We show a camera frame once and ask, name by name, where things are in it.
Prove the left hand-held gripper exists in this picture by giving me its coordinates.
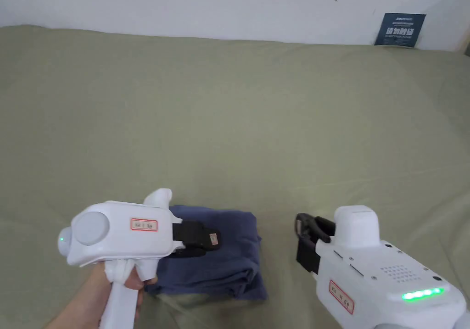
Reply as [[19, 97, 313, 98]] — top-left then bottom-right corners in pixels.
[[58, 188, 223, 329]]

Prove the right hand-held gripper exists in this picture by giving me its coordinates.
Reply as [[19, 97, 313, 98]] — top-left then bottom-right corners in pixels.
[[295, 204, 470, 329]]

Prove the dark blue garment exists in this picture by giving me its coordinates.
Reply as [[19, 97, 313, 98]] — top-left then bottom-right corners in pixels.
[[144, 205, 268, 301]]

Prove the person's left hand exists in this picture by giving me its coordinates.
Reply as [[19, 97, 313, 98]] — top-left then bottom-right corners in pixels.
[[34, 264, 159, 329]]

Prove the bed with pale green sheet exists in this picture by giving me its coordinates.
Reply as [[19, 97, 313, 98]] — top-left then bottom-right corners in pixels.
[[0, 24, 470, 329]]

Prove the dark blue printed sign card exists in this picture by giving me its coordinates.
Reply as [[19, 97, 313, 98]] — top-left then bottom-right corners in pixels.
[[374, 12, 427, 48]]

